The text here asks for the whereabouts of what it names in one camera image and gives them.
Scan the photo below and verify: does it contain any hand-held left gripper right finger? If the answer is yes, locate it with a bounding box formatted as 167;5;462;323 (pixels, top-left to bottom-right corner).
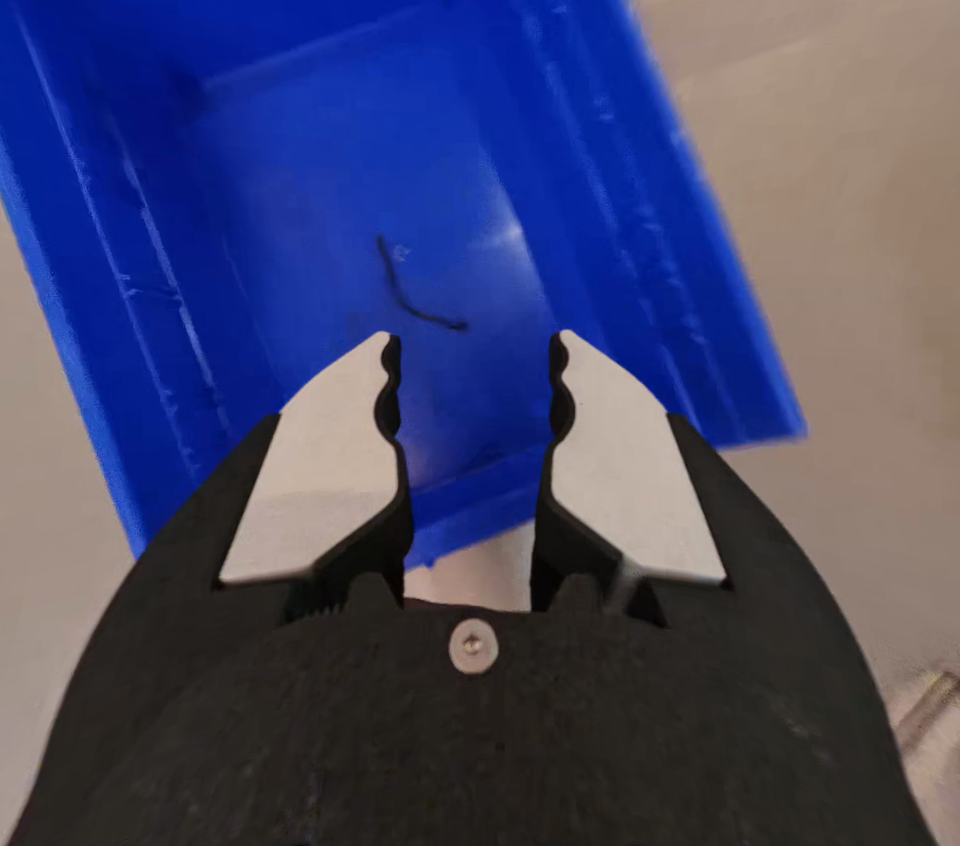
532;330;727;588

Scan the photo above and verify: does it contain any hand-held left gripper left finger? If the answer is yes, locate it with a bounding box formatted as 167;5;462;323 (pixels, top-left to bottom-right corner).
217;332;416;588

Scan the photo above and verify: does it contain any thin black twist tie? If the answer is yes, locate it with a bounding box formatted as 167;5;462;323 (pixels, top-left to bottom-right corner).
373;233;471;334

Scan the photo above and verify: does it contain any blue plastic bin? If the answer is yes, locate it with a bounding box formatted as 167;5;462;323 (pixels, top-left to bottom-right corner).
0;0;811;567

